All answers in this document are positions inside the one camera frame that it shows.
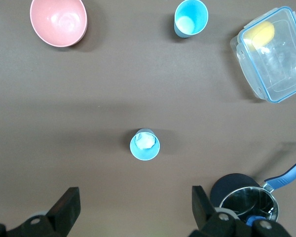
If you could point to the brown table cover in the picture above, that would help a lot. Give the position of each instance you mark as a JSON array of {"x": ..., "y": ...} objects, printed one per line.
[{"x": 113, "y": 98}]

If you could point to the blue plastic cup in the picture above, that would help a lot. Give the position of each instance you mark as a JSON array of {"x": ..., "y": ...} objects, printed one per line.
[
  {"x": 145, "y": 153},
  {"x": 191, "y": 14}
]

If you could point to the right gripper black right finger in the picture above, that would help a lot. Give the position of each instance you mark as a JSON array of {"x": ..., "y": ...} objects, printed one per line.
[{"x": 204, "y": 217}]

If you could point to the pink bowl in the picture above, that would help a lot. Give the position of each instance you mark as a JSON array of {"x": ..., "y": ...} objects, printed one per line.
[{"x": 56, "y": 22}]

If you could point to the clear container with blue seal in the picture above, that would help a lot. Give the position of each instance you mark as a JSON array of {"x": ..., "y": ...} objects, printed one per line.
[{"x": 281, "y": 61}]

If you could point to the yellow round food piece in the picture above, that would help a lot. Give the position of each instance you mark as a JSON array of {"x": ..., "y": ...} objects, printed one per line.
[{"x": 261, "y": 33}]

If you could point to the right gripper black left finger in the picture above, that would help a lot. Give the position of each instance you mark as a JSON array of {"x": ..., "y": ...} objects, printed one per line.
[{"x": 64, "y": 212}]

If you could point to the glass lid with blue knob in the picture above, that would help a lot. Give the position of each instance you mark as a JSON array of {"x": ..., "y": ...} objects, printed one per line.
[{"x": 249, "y": 200}]

